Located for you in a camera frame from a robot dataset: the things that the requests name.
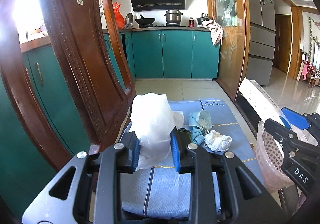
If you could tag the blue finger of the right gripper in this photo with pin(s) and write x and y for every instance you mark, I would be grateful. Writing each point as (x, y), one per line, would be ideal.
(295, 118)

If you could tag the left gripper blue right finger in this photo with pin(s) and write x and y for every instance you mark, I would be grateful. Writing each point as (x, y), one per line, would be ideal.
(175, 149)

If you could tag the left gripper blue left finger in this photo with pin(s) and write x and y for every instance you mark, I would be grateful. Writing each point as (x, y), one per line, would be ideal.
(134, 153)

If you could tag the clear plastic bag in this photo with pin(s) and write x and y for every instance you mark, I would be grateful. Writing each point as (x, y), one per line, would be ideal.
(152, 121)

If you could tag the light blue cloth rag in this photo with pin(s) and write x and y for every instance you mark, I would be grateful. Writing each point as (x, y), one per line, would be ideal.
(200, 123)

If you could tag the white tissue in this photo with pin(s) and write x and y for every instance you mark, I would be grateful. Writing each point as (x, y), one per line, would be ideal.
(217, 142)

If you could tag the white blue cardboard box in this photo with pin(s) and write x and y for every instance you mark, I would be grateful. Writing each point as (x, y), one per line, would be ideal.
(261, 102)

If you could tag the dark green crumpled scrap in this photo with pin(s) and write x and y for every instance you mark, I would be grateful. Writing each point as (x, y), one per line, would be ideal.
(185, 133)

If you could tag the pink plastic waste basket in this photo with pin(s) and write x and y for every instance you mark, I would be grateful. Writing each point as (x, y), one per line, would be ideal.
(270, 156)

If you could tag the red chairs in background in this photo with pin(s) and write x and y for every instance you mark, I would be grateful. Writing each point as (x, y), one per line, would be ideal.
(307, 72)

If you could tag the blue striped seat cushion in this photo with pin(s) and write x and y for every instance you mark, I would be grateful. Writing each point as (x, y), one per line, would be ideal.
(162, 192)

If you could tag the brown wooden interior door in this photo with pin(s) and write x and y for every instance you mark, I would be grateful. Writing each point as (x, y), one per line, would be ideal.
(282, 50)

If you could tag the teal lower cabinets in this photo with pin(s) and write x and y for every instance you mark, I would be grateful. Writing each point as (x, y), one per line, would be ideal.
(150, 54)

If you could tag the pink hanging towel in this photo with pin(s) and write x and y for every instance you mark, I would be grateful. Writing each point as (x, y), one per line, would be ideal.
(215, 29)

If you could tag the red canister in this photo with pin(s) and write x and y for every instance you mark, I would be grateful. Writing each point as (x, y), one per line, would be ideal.
(191, 22)

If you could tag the silver multi-door refrigerator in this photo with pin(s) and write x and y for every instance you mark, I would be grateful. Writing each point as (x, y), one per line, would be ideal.
(262, 41)

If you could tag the black wok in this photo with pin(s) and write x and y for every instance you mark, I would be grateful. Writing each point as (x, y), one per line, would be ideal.
(144, 22)

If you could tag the steel stock pot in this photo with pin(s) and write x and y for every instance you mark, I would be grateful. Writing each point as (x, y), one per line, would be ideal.
(173, 16)

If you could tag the steel pan lid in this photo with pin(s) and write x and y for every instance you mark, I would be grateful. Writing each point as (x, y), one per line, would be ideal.
(129, 20)

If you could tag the orange plastic bag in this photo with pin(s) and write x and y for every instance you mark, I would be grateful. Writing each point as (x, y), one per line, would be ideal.
(119, 18)

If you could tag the carved dark wooden chair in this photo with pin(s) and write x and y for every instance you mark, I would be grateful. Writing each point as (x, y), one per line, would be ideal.
(85, 39)

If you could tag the black kettle pot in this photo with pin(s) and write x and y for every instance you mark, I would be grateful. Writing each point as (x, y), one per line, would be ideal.
(202, 18)

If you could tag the glass sliding door wooden frame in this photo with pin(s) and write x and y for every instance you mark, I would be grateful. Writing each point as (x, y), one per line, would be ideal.
(234, 18)

